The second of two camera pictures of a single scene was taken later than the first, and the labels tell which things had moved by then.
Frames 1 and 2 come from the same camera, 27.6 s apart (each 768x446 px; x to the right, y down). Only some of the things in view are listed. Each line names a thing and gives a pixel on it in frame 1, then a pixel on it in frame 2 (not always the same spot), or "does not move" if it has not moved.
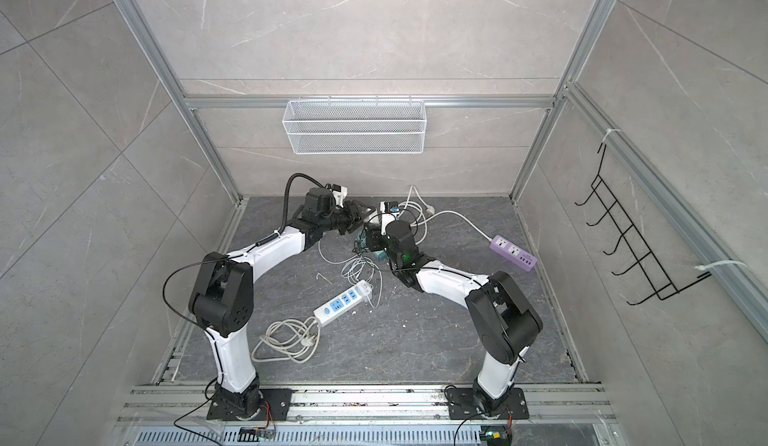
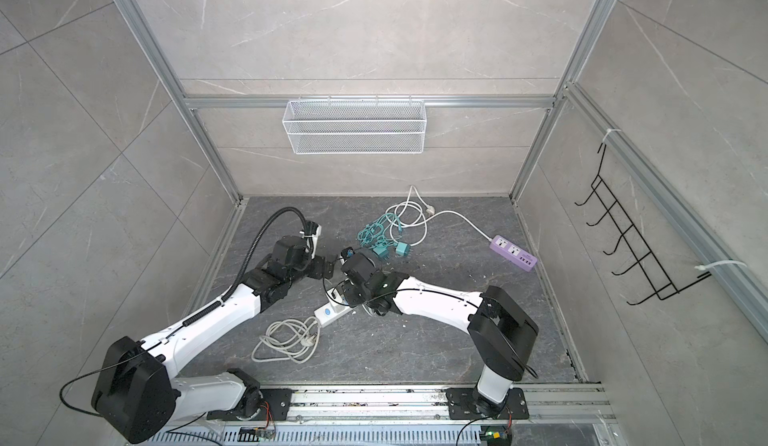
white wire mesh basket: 355,126 does not move
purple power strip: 513,253 does not move
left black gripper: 355,214 -> 320,270
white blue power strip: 334,309 does not move
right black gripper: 374,237 -> 352,300
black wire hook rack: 663,286 does not move
